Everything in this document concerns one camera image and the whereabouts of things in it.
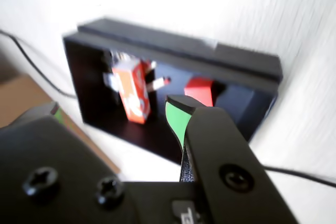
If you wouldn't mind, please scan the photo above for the red wooden cube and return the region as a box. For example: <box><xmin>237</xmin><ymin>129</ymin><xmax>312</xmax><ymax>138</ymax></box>
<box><xmin>183</xmin><ymin>77</ymin><xmax>215</xmax><ymax>108</ymax></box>

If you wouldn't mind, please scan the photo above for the orange paper carton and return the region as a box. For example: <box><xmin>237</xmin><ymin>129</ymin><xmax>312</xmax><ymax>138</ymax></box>
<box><xmin>103</xmin><ymin>50</ymin><xmax>171</xmax><ymax>125</ymax></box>

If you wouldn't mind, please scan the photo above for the black power cable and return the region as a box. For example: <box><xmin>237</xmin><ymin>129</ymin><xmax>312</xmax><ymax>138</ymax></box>
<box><xmin>0</xmin><ymin>29</ymin><xmax>336</xmax><ymax>187</ymax></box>

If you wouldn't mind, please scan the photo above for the black cardboard box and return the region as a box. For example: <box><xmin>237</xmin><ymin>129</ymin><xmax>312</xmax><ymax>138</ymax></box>
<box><xmin>62</xmin><ymin>32</ymin><xmax>279</xmax><ymax>166</ymax></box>

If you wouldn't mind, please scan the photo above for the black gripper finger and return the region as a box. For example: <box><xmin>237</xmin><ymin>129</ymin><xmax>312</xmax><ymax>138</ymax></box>
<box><xmin>164</xmin><ymin>94</ymin><xmax>300</xmax><ymax>224</ymax></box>
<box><xmin>0</xmin><ymin>102</ymin><xmax>142</xmax><ymax>224</ymax></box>

